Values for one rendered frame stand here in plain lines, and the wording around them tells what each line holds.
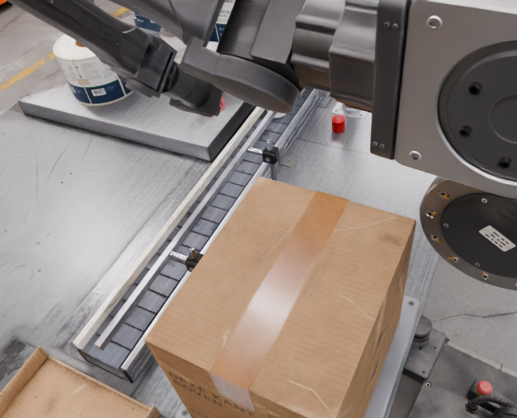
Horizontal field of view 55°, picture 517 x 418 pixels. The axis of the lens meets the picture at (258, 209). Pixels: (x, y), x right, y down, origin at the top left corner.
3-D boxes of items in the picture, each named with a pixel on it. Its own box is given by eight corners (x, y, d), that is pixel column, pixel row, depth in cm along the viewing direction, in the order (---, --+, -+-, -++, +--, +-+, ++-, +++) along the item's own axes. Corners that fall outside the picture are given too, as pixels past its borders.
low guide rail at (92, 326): (315, 36, 145) (315, 31, 144) (319, 37, 145) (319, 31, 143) (76, 347, 85) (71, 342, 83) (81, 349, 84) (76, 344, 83)
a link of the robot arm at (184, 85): (168, 94, 78) (180, 60, 78) (135, 84, 81) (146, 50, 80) (190, 105, 84) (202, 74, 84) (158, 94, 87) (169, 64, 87)
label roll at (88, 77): (124, 107, 136) (106, 60, 125) (61, 104, 141) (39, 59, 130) (151, 66, 148) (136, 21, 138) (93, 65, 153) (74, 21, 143)
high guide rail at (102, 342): (339, 22, 138) (339, 17, 137) (343, 23, 138) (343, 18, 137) (97, 348, 78) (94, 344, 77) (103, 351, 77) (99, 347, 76)
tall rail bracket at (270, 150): (256, 185, 115) (246, 129, 103) (285, 193, 112) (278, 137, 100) (251, 195, 113) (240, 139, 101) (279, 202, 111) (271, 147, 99)
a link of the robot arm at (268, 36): (304, 68, 33) (334, -7, 33) (190, 40, 38) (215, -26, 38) (342, 111, 41) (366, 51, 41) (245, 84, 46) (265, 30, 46)
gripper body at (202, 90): (182, 74, 93) (160, 60, 86) (229, 83, 89) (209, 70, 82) (173, 107, 93) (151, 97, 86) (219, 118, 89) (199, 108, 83)
